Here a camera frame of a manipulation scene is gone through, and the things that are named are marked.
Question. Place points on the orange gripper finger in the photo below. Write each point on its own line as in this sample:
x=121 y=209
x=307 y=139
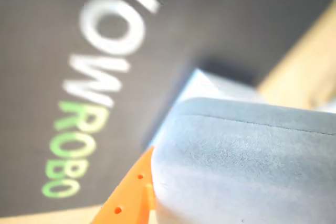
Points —
x=128 y=197

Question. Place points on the grey square rounded case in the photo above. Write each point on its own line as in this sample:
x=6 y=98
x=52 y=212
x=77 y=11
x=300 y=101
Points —
x=236 y=169

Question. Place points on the white open cardboard box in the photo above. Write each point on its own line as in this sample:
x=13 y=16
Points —
x=202 y=85

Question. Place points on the dark mat with WOWROBO print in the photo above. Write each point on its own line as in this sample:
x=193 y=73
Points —
x=39 y=51

